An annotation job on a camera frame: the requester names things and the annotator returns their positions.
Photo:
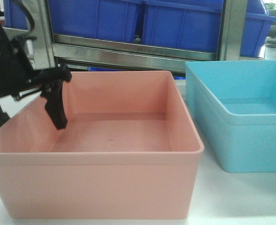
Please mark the light blue plastic box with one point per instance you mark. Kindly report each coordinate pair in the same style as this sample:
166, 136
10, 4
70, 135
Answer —
234, 104

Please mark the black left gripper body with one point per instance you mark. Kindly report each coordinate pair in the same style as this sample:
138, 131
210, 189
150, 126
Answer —
17, 76

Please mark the blue crate at left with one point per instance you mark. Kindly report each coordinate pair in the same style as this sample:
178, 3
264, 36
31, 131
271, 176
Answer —
113, 20

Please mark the large blue storage crate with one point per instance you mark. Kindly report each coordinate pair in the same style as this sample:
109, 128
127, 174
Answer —
183, 24

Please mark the pink plastic box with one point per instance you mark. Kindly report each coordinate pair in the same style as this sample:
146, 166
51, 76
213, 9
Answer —
130, 151

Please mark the blue crate at far right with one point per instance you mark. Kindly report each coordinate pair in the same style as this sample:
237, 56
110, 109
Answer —
256, 28

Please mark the stainless steel shelf rack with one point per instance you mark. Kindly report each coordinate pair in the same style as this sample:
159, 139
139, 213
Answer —
50, 49

